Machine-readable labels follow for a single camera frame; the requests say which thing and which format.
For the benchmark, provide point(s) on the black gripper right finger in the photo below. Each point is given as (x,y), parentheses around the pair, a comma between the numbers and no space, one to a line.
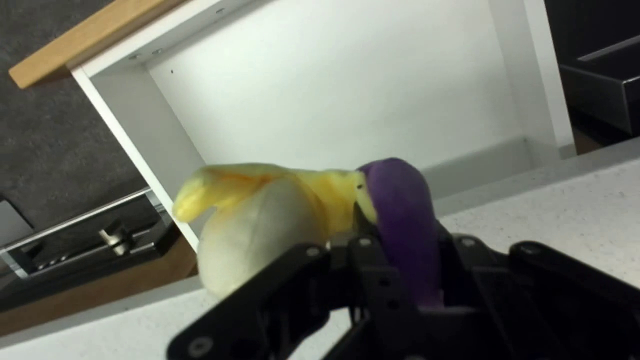
(547,307)

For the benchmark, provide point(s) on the black oven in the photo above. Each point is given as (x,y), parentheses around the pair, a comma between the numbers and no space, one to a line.
(601,87)

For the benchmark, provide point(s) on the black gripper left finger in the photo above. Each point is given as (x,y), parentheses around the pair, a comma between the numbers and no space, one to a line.
(266,307)

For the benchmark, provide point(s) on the brown wooden trim strip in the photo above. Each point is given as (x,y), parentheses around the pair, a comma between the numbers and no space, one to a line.
(101,296)

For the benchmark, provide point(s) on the white drawer with wooden front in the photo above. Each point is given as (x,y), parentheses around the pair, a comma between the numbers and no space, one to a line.
(346,80)

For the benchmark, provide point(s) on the yellow banana plushy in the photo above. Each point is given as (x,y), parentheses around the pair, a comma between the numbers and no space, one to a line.
(266,206)

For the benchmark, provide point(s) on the purple plush toy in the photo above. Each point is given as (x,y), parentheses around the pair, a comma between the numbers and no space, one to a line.
(400,212)

